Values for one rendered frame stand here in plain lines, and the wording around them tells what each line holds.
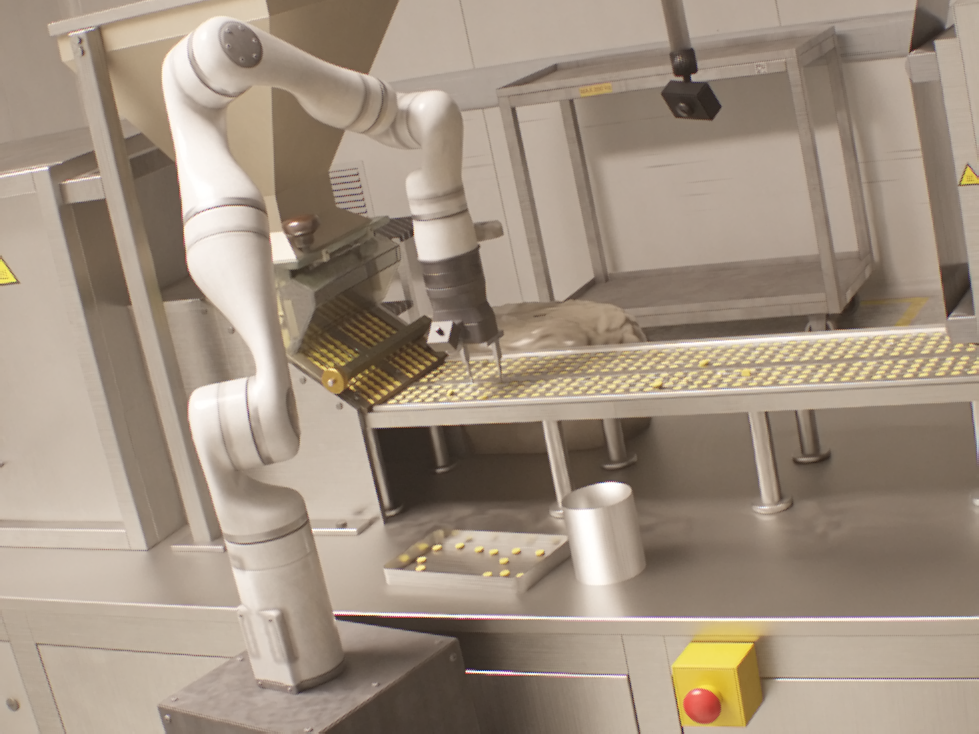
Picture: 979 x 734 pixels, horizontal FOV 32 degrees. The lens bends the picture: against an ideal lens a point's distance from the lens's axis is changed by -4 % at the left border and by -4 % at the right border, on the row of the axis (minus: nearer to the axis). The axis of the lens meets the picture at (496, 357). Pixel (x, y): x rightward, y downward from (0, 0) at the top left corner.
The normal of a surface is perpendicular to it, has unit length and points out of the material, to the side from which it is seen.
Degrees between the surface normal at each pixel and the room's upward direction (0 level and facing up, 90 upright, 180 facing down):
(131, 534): 90
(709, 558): 0
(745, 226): 90
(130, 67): 114
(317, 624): 90
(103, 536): 90
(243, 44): 70
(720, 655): 0
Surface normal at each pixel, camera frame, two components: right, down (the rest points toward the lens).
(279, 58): 0.77, -0.29
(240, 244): 0.38, -0.33
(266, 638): -0.60, 0.32
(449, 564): -0.20, -0.95
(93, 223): 0.87, -0.05
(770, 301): -0.41, 0.32
